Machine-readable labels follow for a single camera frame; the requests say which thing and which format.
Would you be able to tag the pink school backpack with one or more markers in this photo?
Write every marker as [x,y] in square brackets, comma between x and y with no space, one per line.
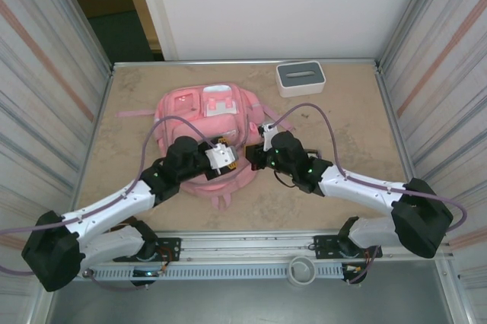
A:
[213,122]

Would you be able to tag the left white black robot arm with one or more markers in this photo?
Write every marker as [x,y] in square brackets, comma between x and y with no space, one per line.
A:
[106,210]

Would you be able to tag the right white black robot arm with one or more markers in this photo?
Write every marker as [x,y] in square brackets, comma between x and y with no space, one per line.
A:
[365,191]

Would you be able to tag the white grey tissue box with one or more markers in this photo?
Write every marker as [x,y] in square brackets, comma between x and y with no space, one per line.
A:
[300,77]

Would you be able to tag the small black controller board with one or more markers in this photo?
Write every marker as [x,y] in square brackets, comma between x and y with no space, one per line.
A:
[146,274]
[355,270]

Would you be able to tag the grey tape roll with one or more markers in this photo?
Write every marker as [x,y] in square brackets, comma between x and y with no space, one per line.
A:
[302,278]

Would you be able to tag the grey metal shelf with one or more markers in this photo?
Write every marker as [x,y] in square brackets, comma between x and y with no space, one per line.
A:
[243,301]

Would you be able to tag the striped white side panel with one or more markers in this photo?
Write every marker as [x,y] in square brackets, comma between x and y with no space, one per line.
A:
[449,92]
[38,92]

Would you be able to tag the aluminium frame rail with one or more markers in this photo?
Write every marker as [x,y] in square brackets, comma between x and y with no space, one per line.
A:
[247,242]

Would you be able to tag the thin aluminium table edge rail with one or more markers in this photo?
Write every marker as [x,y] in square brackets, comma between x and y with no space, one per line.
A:
[228,61]

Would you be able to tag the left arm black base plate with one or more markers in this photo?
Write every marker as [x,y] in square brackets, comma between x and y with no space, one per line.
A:
[171,248]

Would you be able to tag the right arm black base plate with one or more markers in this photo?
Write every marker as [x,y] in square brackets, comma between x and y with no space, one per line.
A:
[323,246]

